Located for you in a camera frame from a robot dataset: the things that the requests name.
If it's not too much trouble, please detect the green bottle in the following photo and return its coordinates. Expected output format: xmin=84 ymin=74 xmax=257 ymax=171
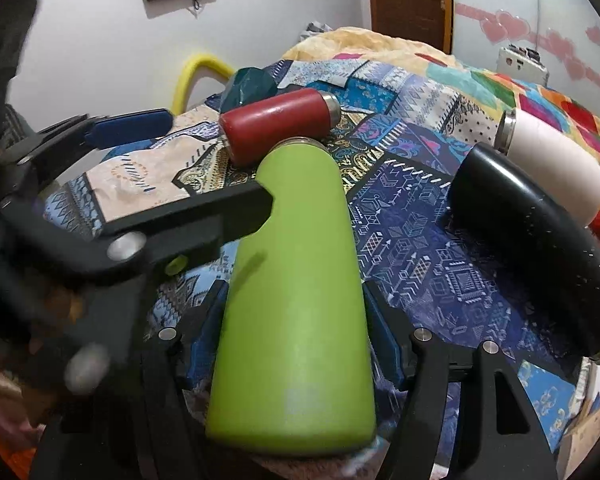
xmin=206 ymin=138 xmax=376 ymax=456

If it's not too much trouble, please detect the dark teal cup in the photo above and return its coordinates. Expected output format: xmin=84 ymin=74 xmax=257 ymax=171
xmin=220 ymin=67 xmax=277 ymax=114

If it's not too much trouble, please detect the red bottle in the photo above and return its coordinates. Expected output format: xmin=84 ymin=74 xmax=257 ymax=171
xmin=219 ymin=88 xmax=341 ymax=167

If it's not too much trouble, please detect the yellow foam tube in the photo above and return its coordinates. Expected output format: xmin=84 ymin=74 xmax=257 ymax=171
xmin=170 ymin=53 xmax=235 ymax=115

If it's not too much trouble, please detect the patchwork blue bedspread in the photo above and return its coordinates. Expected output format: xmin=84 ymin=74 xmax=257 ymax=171
xmin=44 ymin=58 xmax=574 ymax=450

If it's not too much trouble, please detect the grey clothes pile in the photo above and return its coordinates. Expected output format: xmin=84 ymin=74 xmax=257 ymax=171
xmin=299 ymin=21 xmax=332 ymax=41

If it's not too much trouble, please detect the black bottle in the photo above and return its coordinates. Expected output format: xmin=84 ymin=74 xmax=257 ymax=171
xmin=448 ymin=143 xmax=600 ymax=363

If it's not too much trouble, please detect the brown wooden door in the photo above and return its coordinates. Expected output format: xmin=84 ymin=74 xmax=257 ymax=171
xmin=365 ymin=0 xmax=455 ymax=56

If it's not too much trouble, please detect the white bottle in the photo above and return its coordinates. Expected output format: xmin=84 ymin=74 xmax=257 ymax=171
xmin=494 ymin=108 xmax=600 ymax=226

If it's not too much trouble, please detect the white appliance box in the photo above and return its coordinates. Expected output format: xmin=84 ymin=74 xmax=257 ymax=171
xmin=496 ymin=44 xmax=550 ymax=87

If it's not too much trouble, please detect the colourful squares quilt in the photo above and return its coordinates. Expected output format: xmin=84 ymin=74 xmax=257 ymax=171
xmin=273 ymin=27 xmax=600 ymax=240

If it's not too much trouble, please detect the sliding door wardrobe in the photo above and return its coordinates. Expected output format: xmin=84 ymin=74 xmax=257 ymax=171
xmin=452 ymin=0 xmax=600 ymax=102

